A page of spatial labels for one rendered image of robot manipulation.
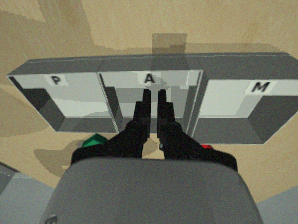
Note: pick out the green and white eraser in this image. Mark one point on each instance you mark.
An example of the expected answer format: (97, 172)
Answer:
(95, 139)

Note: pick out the grey rack of three bins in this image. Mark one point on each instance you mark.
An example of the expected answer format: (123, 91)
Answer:
(236, 110)

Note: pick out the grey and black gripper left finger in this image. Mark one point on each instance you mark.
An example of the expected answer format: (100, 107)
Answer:
(125, 143)

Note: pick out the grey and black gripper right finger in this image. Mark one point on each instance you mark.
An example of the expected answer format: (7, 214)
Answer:
(178, 145)

